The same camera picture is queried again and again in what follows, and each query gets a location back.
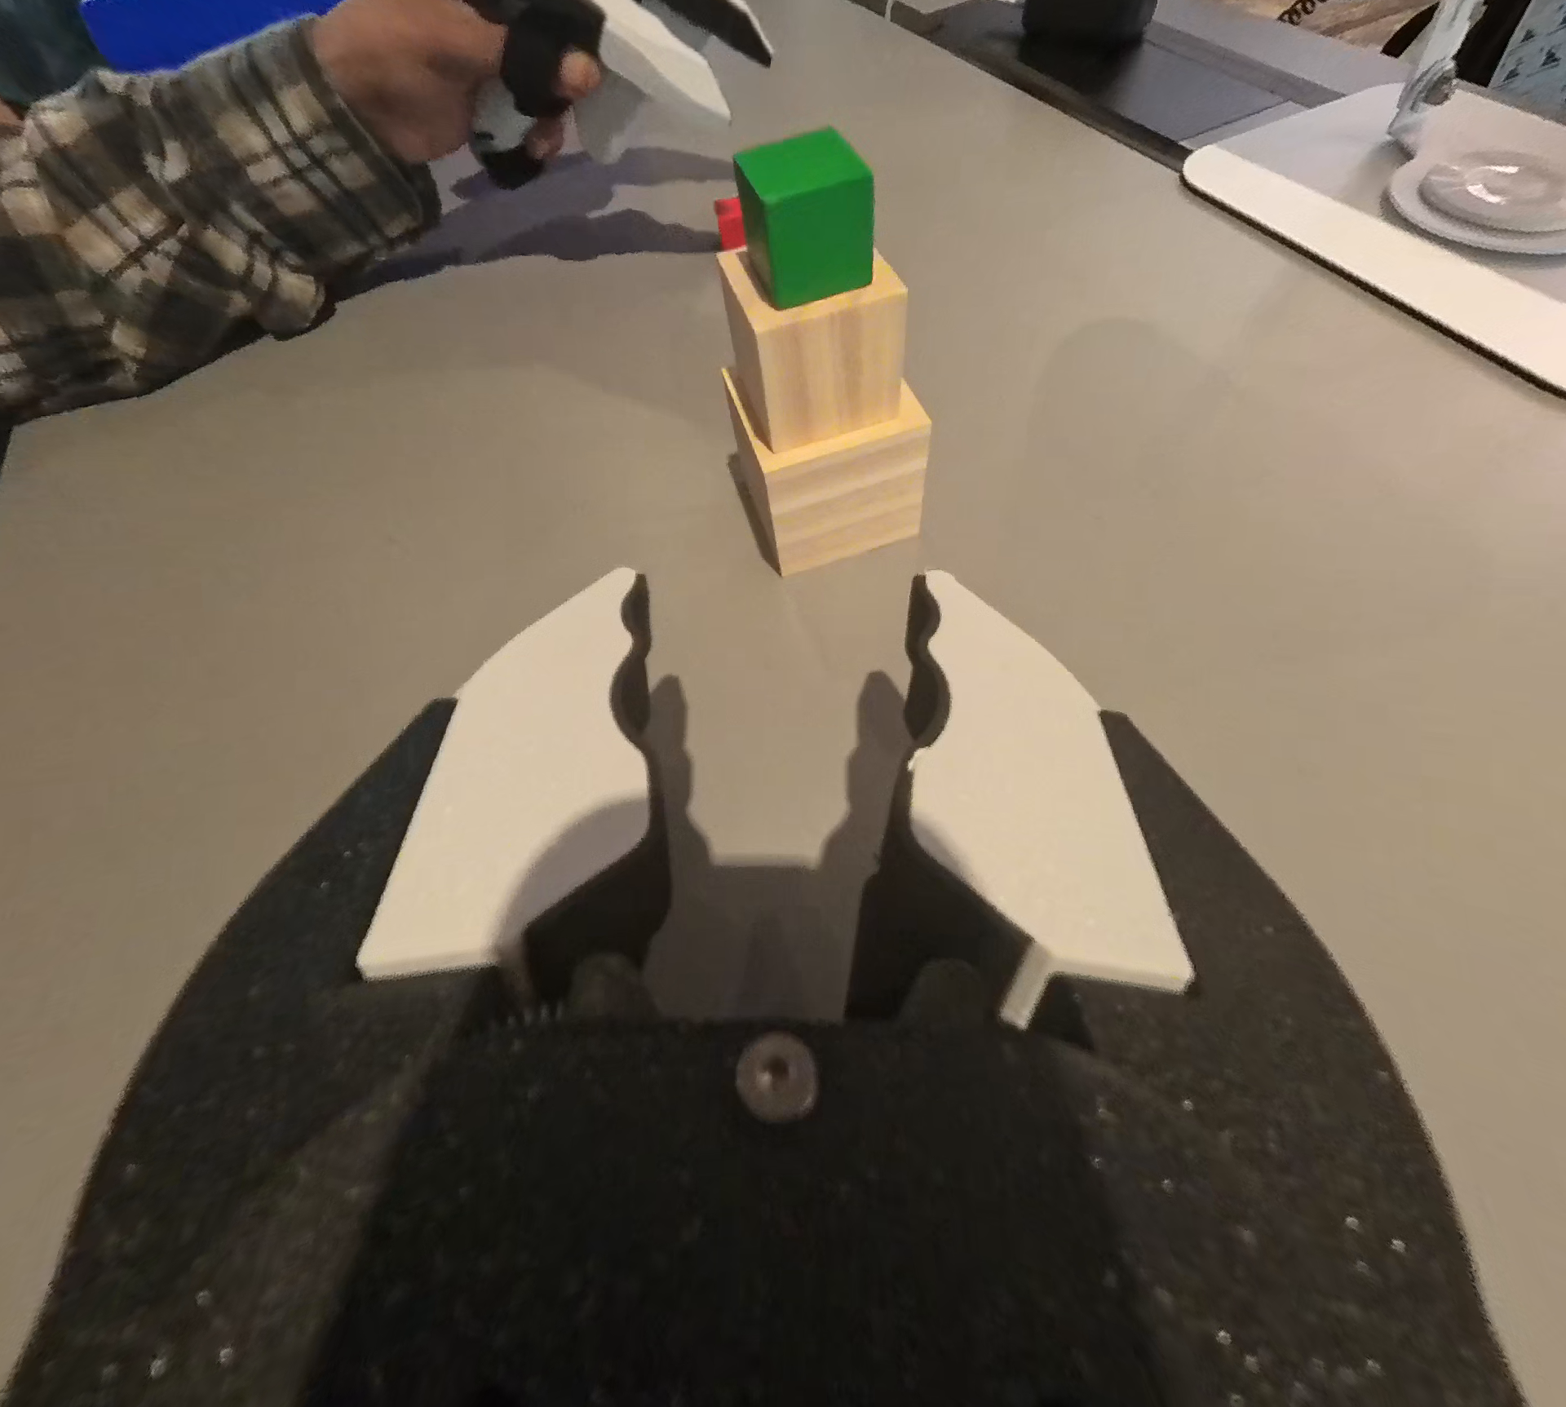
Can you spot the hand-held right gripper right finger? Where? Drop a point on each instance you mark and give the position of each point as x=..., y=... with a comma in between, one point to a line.
x=1039, y=818

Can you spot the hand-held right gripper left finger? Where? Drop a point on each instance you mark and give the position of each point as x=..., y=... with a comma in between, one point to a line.
x=525, y=818

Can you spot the small red wooden cube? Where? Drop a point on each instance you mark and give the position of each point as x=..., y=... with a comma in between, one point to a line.
x=729, y=224

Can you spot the green wooden cube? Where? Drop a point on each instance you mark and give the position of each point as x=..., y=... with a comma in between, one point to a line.
x=809, y=219

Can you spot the medium natural wooden cube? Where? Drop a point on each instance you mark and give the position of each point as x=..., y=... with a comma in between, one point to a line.
x=821, y=368

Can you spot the large natural wooden cube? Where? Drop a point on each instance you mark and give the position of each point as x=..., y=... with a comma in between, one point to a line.
x=845, y=501

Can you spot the person's left forearm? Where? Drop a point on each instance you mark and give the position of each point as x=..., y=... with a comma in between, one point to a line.
x=185, y=209

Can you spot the person's left hand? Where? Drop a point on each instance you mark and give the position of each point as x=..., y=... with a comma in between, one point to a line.
x=404, y=62

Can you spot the white desk stand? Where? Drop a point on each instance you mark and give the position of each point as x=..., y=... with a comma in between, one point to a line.
x=1322, y=194

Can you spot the printed paper sign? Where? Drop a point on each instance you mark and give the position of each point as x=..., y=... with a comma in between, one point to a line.
x=1529, y=42

